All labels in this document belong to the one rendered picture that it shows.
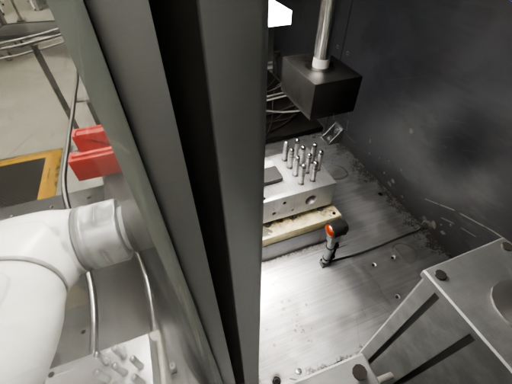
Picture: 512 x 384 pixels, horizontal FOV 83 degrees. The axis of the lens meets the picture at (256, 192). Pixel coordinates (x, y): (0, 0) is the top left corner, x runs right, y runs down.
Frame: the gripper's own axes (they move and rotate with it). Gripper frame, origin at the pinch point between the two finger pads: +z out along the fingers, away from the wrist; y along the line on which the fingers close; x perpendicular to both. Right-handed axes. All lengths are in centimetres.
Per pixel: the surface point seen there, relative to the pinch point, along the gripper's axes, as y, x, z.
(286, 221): -4.1, -4.4, 3.0
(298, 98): 15.4, -0.8, 4.7
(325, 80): 18.6, -3.6, 6.4
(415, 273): -10.9, -17.2, 21.1
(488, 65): 17.3, -5.3, 29.8
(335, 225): 0.4, -10.7, 7.3
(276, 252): -9.0, -6.4, 0.6
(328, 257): -7.6, -10.9, 7.5
